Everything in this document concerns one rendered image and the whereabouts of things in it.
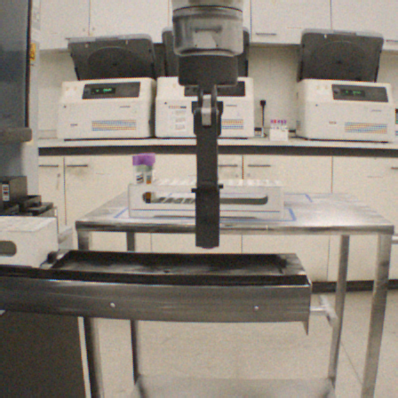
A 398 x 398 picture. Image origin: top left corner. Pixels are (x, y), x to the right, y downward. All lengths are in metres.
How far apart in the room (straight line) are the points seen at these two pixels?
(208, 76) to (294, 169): 2.40
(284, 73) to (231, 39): 3.01
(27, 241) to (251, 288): 0.29
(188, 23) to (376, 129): 2.53
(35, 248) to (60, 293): 0.07
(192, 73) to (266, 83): 2.99
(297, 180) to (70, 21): 1.74
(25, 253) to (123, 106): 2.37
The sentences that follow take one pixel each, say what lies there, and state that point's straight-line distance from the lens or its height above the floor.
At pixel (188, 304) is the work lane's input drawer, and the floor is 0.78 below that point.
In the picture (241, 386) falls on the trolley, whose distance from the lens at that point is 1.50.
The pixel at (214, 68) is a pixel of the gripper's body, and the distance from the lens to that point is 0.64.
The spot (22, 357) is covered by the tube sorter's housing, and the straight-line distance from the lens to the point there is 1.09.
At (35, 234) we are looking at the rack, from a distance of 0.70.
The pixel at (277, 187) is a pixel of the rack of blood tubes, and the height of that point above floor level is 0.88.
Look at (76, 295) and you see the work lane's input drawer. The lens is 0.68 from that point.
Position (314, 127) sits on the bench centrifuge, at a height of 0.98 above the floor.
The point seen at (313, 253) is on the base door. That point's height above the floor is 0.26.
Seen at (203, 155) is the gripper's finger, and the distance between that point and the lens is 0.62.
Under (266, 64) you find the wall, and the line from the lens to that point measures 3.64.
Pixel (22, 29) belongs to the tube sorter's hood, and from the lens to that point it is 1.28.
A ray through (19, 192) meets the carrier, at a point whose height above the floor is 0.85.
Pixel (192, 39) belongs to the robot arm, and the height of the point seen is 1.10.
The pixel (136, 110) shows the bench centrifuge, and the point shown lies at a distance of 3.02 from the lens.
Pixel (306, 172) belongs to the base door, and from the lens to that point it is 3.02.
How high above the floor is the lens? 1.00
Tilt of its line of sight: 8 degrees down
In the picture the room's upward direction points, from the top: straight up
